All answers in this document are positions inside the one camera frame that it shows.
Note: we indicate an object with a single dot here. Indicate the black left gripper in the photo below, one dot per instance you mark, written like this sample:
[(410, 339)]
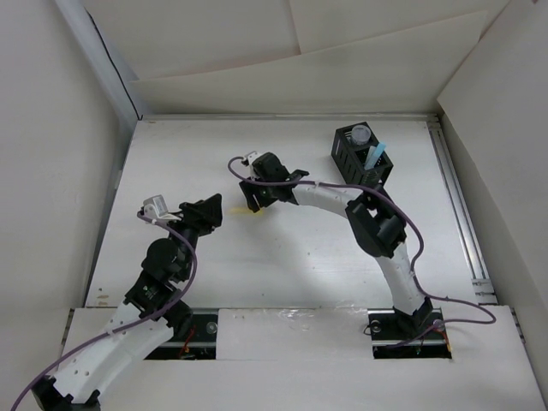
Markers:
[(203, 215)]

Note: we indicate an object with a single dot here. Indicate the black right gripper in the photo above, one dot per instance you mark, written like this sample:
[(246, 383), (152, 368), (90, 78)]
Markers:
[(250, 187)]

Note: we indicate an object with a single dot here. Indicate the yellow highlighter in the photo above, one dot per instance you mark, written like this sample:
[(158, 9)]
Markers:
[(245, 211)]

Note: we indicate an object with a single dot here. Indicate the black two-slot organizer box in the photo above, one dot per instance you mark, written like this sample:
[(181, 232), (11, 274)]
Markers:
[(350, 159)]

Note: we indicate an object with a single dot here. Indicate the clear jar of paper clips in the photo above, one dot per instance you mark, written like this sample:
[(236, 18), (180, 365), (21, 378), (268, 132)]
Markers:
[(360, 134)]

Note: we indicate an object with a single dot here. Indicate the blue highlighter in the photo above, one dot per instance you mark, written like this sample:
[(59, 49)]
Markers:
[(373, 155)]

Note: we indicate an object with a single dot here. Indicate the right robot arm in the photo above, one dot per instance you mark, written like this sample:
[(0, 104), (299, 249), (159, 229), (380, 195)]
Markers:
[(377, 224)]

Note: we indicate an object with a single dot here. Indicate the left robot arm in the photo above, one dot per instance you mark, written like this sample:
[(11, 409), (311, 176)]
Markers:
[(151, 312)]

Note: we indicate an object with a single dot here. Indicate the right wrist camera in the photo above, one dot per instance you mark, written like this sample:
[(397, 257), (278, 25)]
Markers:
[(247, 162)]

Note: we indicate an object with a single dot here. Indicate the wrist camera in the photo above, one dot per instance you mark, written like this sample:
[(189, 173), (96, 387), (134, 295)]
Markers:
[(154, 208), (247, 162)]

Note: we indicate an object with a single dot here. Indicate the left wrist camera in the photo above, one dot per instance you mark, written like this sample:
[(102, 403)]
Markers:
[(154, 208)]

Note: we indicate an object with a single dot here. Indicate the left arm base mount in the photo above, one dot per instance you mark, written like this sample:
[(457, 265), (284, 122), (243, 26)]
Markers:
[(199, 343)]

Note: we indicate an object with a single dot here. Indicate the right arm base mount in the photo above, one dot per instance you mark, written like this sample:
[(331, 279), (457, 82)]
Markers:
[(391, 342)]

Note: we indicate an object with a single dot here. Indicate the aluminium rail right edge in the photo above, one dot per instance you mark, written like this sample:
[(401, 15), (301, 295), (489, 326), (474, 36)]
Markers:
[(480, 279)]

